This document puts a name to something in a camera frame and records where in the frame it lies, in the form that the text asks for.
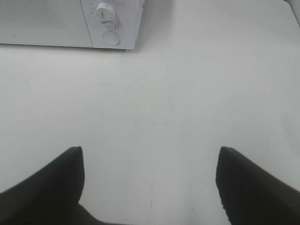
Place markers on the white microwave oven body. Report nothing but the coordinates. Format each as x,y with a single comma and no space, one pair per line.
127,22

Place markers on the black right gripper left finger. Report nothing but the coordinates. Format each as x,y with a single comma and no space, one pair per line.
50,196

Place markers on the round white door button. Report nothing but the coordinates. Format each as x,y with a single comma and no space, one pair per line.
111,38

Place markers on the white microwave door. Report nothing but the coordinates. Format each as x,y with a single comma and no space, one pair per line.
43,22

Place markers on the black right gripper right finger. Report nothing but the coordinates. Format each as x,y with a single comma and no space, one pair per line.
252,196

